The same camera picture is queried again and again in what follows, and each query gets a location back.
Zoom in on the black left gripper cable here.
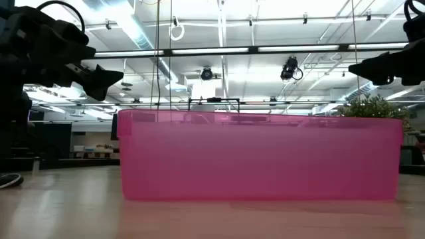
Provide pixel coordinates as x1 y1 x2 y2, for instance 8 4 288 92
35 0 86 34

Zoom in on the black camera with cable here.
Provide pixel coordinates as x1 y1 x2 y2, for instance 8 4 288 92
280 56 304 82

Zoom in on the black overhead camera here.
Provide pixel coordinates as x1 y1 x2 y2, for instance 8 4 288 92
200 66 214 82

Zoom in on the potted green plant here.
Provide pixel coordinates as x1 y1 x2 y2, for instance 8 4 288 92
337 92 412 133

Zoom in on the thin hanging cable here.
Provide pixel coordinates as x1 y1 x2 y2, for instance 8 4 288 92
168 0 174 112
149 0 162 110
351 0 361 98

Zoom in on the white cable loop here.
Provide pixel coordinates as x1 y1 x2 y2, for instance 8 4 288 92
168 15 185 42

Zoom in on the black bar with light strips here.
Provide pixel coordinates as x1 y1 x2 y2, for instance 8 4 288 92
82 42 411 60

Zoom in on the low shelf with boxes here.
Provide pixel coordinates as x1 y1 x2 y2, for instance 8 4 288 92
72 143 120 159

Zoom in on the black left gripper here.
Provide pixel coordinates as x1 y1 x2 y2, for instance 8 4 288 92
0 9 125 102

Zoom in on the pink translucent plastic bin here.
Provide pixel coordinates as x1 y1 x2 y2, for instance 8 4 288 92
116 108 404 202

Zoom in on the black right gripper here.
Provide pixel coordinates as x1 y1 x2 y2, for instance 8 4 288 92
347 0 425 87

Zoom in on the black background screen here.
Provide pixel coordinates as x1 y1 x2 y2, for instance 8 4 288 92
110 112 120 141

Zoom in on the black partition panel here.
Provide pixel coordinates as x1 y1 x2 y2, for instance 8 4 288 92
29 121 72 160

